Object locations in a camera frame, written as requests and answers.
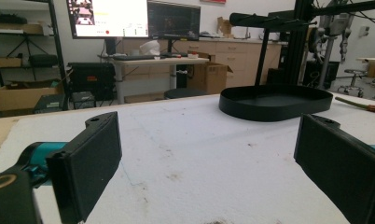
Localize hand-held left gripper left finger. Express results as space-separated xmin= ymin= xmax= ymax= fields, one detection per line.
xmin=18 ymin=111 xmax=123 ymax=224

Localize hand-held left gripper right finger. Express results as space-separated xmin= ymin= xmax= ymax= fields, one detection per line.
xmin=293 ymin=113 xmax=375 ymax=224

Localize green stick with brown end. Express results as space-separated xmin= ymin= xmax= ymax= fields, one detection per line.
xmin=334 ymin=95 xmax=375 ymax=115

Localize small black box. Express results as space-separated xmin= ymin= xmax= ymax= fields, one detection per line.
xmin=71 ymin=91 xmax=97 ymax=110

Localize dark flat box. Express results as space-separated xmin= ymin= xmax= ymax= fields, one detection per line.
xmin=33 ymin=93 xmax=66 ymax=114

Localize wheeled metal stool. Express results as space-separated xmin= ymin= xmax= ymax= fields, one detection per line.
xmin=337 ymin=68 xmax=368 ymax=98

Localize black tiered tray stand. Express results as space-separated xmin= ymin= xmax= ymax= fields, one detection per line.
xmin=218 ymin=12 xmax=334 ymax=122

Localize black equipment case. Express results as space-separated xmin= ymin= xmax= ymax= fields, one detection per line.
xmin=66 ymin=62 xmax=117 ymax=101

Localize wide cardboard box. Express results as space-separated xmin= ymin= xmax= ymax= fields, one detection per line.
xmin=0 ymin=79 xmax=64 ymax=112

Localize light wooden table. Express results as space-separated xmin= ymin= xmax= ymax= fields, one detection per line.
xmin=355 ymin=56 xmax=375 ymax=79

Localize white table cover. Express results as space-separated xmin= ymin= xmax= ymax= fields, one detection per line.
xmin=0 ymin=91 xmax=375 ymax=224

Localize black keyboard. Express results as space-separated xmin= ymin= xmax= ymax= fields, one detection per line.
xmin=112 ymin=54 xmax=159 ymax=62

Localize black metal shelf rack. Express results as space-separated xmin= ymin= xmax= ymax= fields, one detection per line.
xmin=0 ymin=0 xmax=69 ymax=112

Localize black round stool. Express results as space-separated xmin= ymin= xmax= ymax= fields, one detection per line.
xmin=163 ymin=87 xmax=207 ymax=100

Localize desk with white legs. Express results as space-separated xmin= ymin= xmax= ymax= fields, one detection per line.
xmin=97 ymin=54 xmax=210 ymax=105

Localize white rounded object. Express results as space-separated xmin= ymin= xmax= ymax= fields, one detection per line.
xmin=139 ymin=39 xmax=161 ymax=57

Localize wooden desk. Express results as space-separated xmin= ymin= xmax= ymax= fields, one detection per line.
xmin=116 ymin=36 xmax=283 ymax=89

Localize bright computer monitor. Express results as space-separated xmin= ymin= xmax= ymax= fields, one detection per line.
xmin=65 ymin=0 xmax=150 ymax=40

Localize open cardboard box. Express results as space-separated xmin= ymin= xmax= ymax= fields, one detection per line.
xmin=187 ymin=61 xmax=234 ymax=95

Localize dark computer monitor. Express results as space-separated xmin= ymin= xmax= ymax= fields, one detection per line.
xmin=146 ymin=0 xmax=201 ymax=42

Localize folded cardboard piece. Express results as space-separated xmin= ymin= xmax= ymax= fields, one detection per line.
xmin=215 ymin=16 xmax=234 ymax=37

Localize black metal frame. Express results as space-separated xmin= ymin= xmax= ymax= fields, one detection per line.
xmin=267 ymin=0 xmax=375 ymax=87

